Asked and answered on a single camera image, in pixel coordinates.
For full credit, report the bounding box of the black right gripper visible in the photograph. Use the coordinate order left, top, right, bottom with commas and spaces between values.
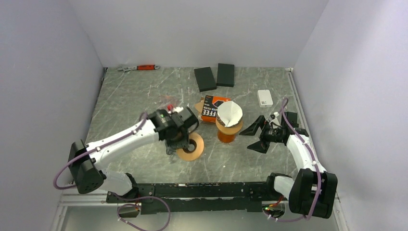
240, 115, 283, 153

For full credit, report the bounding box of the orange glass carafe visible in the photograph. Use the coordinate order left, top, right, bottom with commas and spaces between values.
217, 130, 237, 143

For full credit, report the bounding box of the white paper coffee filter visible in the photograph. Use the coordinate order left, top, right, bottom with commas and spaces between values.
217, 101, 243, 128

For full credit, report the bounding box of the wooden dripper holder ring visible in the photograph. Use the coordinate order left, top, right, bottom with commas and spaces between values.
216, 119, 244, 136

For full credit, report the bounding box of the clear glass ribbed dripper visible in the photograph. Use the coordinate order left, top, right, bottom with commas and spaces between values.
217, 110, 243, 128

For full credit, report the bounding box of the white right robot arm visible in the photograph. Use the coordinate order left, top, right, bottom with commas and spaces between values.
240, 112, 338, 218

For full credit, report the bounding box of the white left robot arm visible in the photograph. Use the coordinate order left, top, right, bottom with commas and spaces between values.
68, 107, 199, 202

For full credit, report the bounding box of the orange coffee filter box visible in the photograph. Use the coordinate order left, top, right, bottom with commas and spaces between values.
194, 95, 231, 123

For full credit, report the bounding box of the small white box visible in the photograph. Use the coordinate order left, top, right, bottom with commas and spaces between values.
257, 90, 274, 108

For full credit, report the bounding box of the right black foam block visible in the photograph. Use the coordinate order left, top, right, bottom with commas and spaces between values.
216, 63, 235, 87

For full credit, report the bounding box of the black foam block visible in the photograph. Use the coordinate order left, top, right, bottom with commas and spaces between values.
216, 63, 235, 87
194, 67, 217, 92

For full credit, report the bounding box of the left black foam block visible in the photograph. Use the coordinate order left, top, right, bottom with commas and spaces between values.
194, 67, 217, 92

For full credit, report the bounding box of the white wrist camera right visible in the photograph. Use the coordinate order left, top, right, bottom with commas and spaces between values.
267, 112, 280, 126

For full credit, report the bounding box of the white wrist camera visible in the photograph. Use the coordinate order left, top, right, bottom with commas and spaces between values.
166, 104, 184, 114
267, 112, 280, 126

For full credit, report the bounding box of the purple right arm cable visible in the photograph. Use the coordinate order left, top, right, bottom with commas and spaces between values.
264, 98, 322, 223

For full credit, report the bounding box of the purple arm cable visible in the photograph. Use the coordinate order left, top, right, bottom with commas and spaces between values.
264, 98, 322, 223
52, 112, 149, 190

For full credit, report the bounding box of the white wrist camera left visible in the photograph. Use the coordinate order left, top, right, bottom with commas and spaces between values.
166, 104, 184, 114

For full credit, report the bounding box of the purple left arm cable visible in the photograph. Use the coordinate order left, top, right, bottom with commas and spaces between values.
52, 112, 149, 190

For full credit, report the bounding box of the black table edge rail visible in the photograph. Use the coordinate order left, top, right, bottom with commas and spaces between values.
106, 181, 281, 215

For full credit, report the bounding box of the orange handled adjustable wrench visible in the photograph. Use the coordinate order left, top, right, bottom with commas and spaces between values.
117, 64, 160, 72

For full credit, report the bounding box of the aluminium frame rail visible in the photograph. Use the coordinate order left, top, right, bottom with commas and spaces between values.
50, 188, 108, 231

